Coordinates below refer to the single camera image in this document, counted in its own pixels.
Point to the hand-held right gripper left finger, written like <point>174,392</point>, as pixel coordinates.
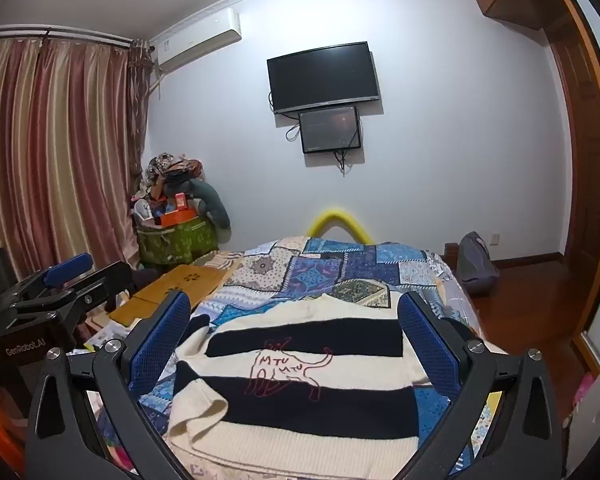
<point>162,332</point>

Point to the small black wall monitor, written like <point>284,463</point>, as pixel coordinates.
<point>330,130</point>

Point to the cream navy striped sweater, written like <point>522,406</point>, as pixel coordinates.
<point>300,390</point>

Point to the grey plush toy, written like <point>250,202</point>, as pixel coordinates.
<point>212,205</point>

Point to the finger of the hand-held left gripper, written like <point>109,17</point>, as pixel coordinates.
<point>105,282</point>
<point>70,265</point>

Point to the wooden door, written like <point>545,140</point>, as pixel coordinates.
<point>582,135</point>

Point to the pink decoration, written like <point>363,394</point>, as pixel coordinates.
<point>582,390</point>

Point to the pile of clothes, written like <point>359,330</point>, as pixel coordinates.
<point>167,172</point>

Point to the striped pink curtain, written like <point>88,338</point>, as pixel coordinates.
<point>55,150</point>

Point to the white curtain rail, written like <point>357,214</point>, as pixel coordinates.
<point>55,36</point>

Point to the orange box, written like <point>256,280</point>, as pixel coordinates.
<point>175,217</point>

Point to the grey backpack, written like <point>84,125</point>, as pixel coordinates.
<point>475,267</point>

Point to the beige striped cloth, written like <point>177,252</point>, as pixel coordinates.
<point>220,261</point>

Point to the large black wall television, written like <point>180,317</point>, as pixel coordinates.
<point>324,77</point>

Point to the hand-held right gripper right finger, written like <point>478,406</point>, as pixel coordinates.
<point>427,342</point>

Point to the wooden lap desk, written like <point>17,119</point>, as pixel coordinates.
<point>185,282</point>

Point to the brown wooden wardrobe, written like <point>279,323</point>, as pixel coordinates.
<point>597,110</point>

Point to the blue patchwork blanket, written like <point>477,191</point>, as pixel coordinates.
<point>325,270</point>

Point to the white air conditioner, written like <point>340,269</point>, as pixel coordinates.
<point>200,37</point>

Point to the green fabric storage bag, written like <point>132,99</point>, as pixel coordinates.
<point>177,242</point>

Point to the yellow foam tube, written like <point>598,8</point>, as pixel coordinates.
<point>337,216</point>

